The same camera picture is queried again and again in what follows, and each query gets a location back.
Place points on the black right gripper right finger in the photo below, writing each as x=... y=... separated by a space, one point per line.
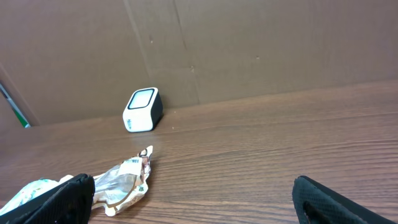
x=316 y=204

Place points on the white barcode scanner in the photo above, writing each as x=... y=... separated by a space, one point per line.
x=143 y=111

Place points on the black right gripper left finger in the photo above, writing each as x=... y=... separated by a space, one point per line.
x=69 y=202

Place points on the teal tissue pack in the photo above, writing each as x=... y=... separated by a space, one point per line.
x=28 y=193

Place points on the beige brown snack bag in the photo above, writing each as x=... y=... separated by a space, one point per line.
x=123 y=185

